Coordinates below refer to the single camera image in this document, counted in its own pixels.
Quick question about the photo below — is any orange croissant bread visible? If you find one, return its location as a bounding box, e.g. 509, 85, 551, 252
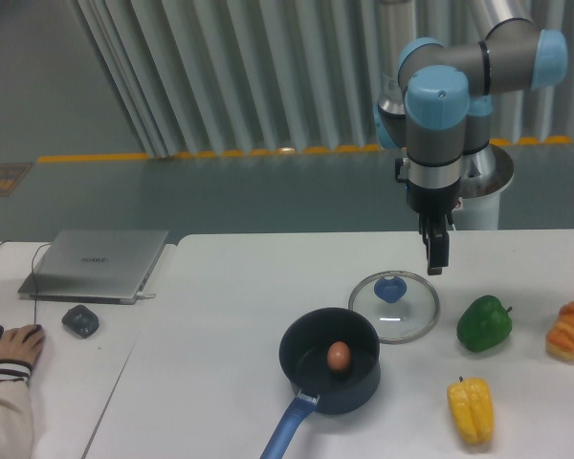
545, 300, 574, 361

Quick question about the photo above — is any black mouse cable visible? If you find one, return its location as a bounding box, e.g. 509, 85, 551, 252
30, 242, 53, 330

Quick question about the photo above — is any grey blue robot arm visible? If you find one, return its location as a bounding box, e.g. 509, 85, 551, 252
377, 1, 568, 275

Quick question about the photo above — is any person's hand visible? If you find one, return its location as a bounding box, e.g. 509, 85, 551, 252
0, 324, 45, 368

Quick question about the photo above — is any yellow bell pepper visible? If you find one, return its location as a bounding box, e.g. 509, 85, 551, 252
447, 377, 495, 445

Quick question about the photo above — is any green bell pepper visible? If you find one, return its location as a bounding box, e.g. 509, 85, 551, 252
456, 295, 513, 353

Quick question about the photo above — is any brown egg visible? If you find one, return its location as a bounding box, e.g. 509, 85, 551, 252
326, 341, 352, 373

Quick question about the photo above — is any dark blue saucepan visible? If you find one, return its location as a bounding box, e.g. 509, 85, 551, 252
261, 307, 381, 458

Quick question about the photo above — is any glass pot lid blue knob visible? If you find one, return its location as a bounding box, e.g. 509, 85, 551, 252
348, 271, 440, 345

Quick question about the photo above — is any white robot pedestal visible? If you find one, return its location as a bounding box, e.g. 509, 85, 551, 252
453, 143, 515, 230

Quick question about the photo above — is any striped cream sleeve forearm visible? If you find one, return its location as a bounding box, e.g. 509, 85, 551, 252
0, 360, 33, 458

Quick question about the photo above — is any dark earbuds case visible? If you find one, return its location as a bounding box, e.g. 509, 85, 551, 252
61, 304, 99, 339

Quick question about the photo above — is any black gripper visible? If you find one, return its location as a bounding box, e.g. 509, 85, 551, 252
407, 184, 460, 275

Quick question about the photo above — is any silver laptop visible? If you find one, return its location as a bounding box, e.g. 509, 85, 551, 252
18, 229, 168, 305

